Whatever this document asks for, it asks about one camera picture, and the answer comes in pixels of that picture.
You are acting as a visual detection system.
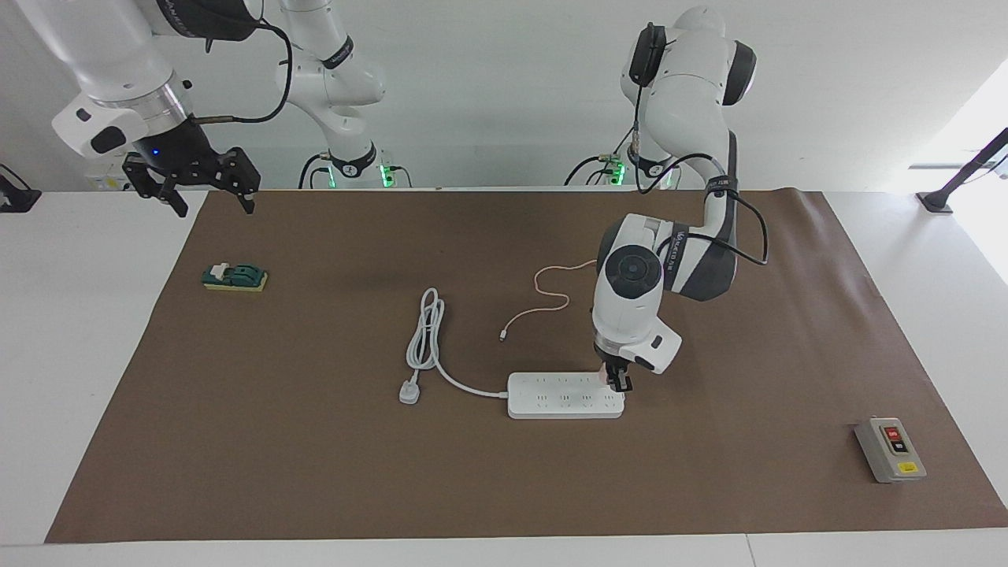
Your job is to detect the pink charging cable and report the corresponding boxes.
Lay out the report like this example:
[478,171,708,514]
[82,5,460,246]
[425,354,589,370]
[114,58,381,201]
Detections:
[498,260,599,342]

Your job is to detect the white power strip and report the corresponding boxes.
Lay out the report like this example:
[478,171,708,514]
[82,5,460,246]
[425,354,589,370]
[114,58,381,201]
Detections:
[506,372,626,421]

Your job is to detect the white box yellow labels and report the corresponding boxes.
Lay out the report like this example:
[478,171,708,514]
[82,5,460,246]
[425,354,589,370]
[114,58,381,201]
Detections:
[85,161,133,192]

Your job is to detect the brown paper mat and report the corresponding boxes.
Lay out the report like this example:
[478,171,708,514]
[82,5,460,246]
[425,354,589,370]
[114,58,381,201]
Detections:
[45,189,1008,544]

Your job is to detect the grey push button box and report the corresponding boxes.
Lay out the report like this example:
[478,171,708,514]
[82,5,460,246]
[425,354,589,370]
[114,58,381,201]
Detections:
[854,417,928,484]

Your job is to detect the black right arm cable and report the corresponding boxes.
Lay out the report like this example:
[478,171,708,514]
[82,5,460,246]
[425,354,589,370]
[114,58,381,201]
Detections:
[193,20,294,127]

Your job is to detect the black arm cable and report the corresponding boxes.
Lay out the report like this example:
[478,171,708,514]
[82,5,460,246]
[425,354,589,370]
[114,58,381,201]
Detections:
[630,24,769,266]
[193,20,294,127]

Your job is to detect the black base cable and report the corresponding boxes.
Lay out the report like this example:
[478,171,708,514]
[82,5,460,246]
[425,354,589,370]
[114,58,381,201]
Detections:
[298,154,333,190]
[564,118,640,187]

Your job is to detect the green knife switch yellow base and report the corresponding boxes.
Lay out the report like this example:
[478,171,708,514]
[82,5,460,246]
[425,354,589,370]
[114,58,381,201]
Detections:
[202,262,269,293]

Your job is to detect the black clamp mount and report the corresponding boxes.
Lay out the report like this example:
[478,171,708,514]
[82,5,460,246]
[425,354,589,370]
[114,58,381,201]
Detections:
[0,163,42,213]

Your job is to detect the white power cord with plug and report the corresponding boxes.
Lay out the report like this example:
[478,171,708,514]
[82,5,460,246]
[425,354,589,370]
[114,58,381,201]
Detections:
[398,287,510,406]

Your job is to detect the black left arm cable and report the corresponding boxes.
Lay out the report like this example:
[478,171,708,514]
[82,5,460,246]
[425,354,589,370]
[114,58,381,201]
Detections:
[630,24,769,266]

